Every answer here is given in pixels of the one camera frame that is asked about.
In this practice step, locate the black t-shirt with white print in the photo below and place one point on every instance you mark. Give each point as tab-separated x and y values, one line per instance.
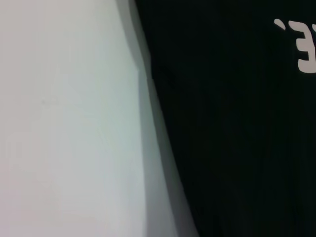
234	123

